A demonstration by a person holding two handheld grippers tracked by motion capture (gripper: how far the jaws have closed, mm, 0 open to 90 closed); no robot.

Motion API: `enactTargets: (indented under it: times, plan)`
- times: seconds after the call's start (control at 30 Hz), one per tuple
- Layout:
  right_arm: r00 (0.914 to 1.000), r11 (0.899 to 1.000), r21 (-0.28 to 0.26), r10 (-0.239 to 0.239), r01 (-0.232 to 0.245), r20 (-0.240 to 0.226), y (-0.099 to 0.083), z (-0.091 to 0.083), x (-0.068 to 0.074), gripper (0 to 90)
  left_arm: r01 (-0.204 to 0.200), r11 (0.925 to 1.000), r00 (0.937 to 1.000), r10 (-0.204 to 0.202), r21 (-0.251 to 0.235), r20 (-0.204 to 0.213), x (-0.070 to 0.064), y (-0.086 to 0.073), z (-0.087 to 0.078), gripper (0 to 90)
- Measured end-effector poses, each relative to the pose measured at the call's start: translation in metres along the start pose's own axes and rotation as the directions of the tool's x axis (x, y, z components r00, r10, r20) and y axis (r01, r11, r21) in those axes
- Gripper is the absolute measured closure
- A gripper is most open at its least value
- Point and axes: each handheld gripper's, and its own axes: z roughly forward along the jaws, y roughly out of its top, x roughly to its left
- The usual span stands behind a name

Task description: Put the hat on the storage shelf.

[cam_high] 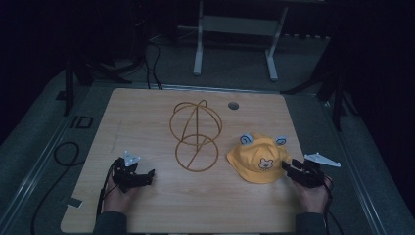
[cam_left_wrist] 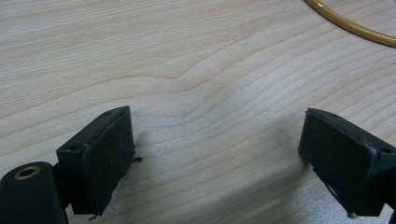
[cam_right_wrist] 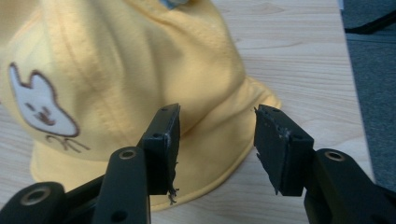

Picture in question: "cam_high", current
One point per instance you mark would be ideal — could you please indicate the person's left hand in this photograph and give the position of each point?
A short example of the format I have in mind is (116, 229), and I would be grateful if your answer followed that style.
(115, 200)

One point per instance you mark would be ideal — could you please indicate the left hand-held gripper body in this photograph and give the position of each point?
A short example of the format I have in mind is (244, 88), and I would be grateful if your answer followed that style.
(127, 178)

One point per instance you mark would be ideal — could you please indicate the black tripod stand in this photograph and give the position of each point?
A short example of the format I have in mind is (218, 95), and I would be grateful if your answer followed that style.
(336, 91)
(91, 70)

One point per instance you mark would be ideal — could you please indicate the grey round table grommet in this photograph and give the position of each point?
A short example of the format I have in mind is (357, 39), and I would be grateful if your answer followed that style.
(233, 105)

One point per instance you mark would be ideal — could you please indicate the yellow bear hat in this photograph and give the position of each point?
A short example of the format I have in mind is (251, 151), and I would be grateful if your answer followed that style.
(256, 160)

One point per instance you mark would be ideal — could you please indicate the person's right hand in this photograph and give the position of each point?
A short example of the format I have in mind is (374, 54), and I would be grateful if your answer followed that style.
(314, 199)

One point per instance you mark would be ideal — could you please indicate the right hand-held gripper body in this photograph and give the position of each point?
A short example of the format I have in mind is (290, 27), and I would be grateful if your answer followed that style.
(311, 176)

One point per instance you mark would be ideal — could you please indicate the white metal stand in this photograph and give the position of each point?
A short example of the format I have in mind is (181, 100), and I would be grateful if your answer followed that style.
(241, 25)

